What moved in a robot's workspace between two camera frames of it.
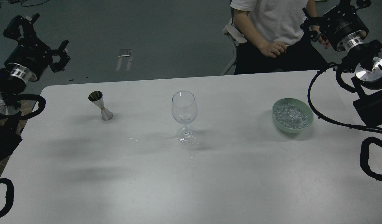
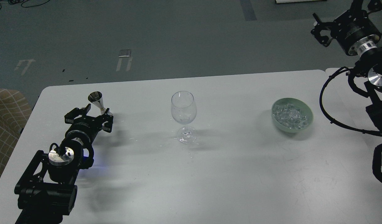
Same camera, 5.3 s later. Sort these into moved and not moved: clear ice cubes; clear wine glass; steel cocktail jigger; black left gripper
Moved: black left gripper
Not moved: clear ice cubes; steel cocktail jigger; clear wine glass
